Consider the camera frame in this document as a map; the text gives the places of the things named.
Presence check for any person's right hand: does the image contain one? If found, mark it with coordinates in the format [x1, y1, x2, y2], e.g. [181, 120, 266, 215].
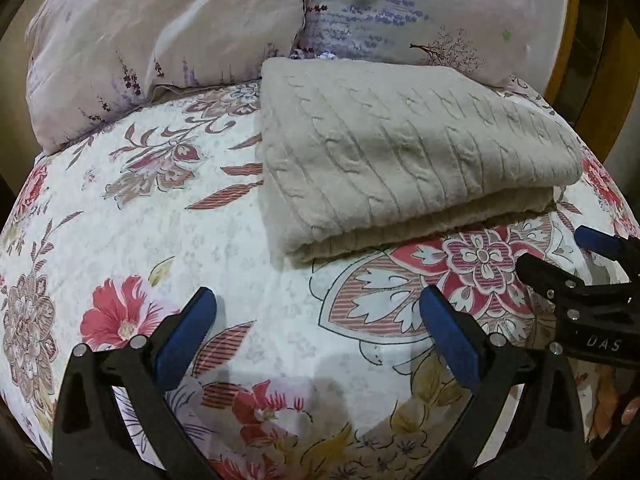
[620, 396, 640, 427]

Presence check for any beige cable knit sweater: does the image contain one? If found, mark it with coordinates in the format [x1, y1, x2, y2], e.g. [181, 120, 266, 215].
[255, 56, 584, 267]

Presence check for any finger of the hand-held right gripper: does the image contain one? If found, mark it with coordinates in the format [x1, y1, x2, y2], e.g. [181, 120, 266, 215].
[574, 225, 640, 279]
[516, 253, 640, 322]

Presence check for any lavender print pillow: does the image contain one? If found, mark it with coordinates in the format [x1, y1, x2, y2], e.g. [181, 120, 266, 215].
[290, 0, 538, 89]

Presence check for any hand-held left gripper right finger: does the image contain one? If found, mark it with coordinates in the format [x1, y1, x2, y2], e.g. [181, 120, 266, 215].
[419, 285, 587, 480]

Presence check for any pink floral pillow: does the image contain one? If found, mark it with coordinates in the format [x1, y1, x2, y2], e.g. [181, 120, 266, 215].
[25, 0, 307, 156]

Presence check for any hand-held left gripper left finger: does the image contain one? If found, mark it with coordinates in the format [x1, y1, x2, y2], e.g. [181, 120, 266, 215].
[52, 287, 219, 480]

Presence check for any floral bed sheet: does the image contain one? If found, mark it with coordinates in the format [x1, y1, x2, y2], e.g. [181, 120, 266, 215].
[0, 76, 640, 480]

